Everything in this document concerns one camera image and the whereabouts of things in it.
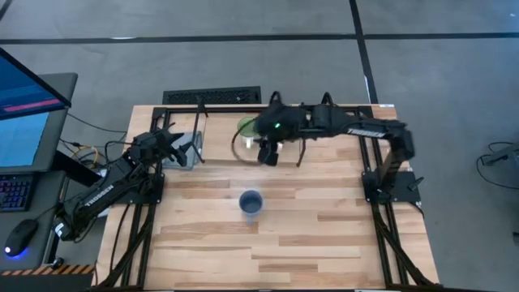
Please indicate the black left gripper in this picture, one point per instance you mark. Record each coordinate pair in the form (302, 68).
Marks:
(156, 144)

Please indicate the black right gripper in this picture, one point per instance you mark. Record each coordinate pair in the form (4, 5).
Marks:
(284, 121)

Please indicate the white mug green inside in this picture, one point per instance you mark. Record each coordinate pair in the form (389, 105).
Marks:
(244, 127)

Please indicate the blue-grey mug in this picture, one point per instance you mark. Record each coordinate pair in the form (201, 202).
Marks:
(250, 203)

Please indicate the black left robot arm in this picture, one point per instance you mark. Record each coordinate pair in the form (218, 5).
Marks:
(97, 198)

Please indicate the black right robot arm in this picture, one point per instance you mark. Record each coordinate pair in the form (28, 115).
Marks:
(365, 130)

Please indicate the grey folded cloth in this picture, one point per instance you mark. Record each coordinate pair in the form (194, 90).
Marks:
(184, 136)

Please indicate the black floor vent grille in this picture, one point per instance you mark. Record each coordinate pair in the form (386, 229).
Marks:
(211, 95)

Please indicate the white box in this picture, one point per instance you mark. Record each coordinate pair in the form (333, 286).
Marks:
(104, 211)

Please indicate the black monitor stand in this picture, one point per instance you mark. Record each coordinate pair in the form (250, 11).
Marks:
(71, 166)

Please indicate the grey computer desk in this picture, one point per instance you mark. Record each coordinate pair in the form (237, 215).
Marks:
(38, 190)

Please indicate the grey framed computer monitor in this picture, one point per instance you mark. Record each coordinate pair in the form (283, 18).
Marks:
(24, 142)

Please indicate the black framed computer monitor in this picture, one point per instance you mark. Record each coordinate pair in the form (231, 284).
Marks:
(20, 89)

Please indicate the backlit black keyboard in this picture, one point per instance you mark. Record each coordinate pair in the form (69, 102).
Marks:
(14, 192)

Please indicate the black computer mouse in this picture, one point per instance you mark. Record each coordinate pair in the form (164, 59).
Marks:
(20, 237)

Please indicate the hazard striped black platform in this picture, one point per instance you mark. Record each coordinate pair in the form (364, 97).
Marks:
(52, 280)

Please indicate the wooden shelf black metal frame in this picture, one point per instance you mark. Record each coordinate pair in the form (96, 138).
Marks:
(219, 138)

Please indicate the black aluminium table frame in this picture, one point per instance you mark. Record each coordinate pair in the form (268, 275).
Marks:
(227, 109)

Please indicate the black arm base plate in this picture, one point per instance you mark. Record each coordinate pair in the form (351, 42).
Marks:
(156, 196)
(405, 188)

